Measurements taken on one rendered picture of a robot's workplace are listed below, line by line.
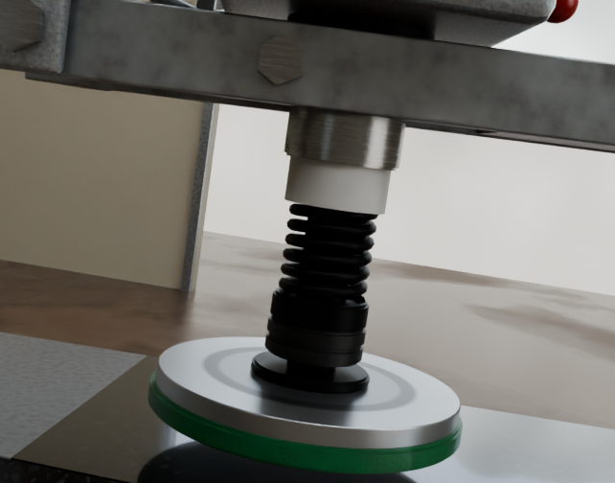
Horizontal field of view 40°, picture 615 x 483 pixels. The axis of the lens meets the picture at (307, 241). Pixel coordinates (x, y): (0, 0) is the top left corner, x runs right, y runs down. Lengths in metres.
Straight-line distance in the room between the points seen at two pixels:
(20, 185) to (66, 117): 0.56
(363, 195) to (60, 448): 0.26
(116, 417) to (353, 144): 0.27
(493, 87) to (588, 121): 0.06
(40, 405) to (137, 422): 0.07
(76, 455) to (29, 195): 5.42
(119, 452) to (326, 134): 0.25
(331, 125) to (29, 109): 5.46
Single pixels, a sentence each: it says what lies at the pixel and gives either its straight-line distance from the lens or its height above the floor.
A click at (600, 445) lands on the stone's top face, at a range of 0.79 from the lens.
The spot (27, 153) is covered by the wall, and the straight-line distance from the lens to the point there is 5.98.
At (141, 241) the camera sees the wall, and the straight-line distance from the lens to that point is 5.70.
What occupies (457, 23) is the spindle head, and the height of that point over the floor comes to 1.10.
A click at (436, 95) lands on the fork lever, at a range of 0.54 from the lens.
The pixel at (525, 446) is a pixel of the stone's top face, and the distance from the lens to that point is 0.74.
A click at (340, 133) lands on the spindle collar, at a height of 1.03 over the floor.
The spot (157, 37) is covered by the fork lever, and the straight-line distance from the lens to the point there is 0.53.
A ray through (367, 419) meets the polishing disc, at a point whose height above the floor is 0.86.
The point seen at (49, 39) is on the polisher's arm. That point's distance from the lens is 0.52.
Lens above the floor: 1.02
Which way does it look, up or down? 6 degrees down
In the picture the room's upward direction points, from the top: 8 degrees clockwise
